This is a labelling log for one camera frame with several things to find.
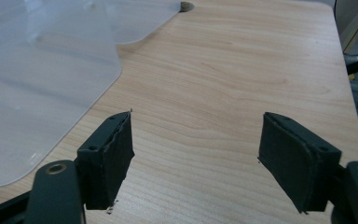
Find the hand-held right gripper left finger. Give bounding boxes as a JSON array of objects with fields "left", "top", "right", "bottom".
[{"left": 76, "top": 110, "right": 136, "bottom": 211}]

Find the translucent plastic sheet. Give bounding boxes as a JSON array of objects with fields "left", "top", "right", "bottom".
[
  {"left": 103, "top": 0, "right": 182, "bottom": 45},
  {"left": 0, "top": 0, "right": 123, "bottom": 189}
]

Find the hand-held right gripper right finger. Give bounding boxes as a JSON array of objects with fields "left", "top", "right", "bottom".
[{"left": 257, "top": 111, "right": 343, "bottom": 215}]

